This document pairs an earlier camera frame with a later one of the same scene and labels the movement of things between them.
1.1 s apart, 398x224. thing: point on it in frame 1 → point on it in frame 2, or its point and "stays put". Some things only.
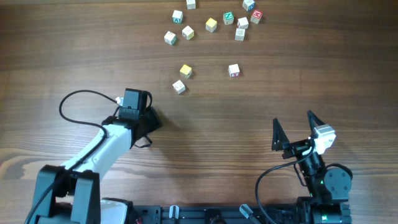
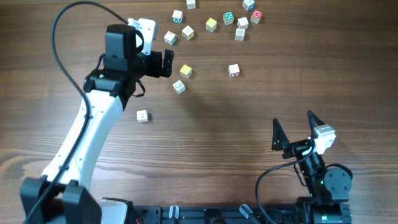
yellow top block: (186, 71) stays put
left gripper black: (154, 121) → (168, 63)
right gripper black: (297, 147) stays put
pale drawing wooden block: (179, 87) stays put
